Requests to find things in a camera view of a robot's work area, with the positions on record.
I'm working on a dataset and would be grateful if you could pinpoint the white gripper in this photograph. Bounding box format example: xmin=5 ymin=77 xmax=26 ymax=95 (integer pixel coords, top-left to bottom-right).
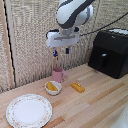
xmin=45 ymin=29 xmax=81 ymax=59

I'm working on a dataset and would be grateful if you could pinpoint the yellow food piece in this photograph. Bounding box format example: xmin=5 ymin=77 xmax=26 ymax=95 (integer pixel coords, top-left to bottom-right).
xmin=46 ymin=81 xmax=58 ymax=92

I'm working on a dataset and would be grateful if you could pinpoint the small white bowl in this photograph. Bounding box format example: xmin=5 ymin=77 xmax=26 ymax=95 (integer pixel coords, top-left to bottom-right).
xmin=44 ymin=80 xmax=63 ymax=96

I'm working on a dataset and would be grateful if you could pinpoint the black air fryer drawer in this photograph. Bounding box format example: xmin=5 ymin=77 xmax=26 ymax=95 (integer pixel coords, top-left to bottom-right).
xmin=87 ymin=44 xmax=118 ymax=78

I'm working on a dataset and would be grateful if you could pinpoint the black air fryer body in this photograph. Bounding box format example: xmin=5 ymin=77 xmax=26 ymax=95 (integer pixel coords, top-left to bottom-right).
xmin=90 ymin=29 xmax=128 ymax=80

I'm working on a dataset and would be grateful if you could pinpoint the pink mug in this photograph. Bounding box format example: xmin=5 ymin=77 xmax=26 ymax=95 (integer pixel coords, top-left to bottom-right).
xmin=51 ymin=66 xmax=68 ymax=84

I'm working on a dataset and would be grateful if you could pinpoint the yellow rectangular block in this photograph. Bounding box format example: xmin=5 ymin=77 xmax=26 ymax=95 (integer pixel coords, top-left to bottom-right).
xmin=70 ymin=82 xmax=86 ymax=94

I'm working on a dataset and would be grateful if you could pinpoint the white floral rimmed plate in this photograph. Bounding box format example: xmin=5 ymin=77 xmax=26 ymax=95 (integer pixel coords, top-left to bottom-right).
xmin=5 ymin=93 xmax=53 ymax=128

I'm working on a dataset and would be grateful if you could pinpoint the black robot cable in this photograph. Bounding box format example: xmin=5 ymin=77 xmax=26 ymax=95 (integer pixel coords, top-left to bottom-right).
xmin=79 ymin=12 xmax=128 ymax=37

